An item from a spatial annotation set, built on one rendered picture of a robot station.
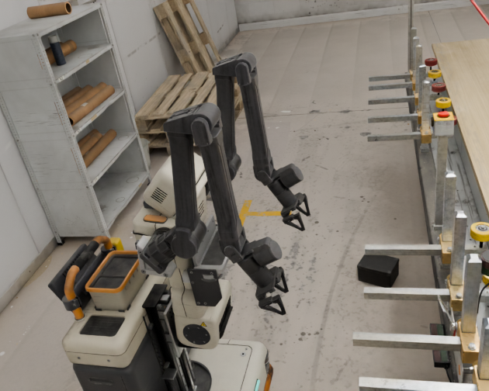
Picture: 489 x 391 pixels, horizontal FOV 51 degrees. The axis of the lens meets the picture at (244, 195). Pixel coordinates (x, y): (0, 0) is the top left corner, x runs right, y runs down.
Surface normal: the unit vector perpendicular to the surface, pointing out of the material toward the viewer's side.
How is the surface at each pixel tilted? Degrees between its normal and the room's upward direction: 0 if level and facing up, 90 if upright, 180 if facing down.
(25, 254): 90
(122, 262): 0
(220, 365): 0
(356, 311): 0
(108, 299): 92
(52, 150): 90
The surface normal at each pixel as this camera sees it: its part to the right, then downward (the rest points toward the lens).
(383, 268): -0.15, -0.85
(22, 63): -0.21, 0.52
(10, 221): 0.97, -0.03
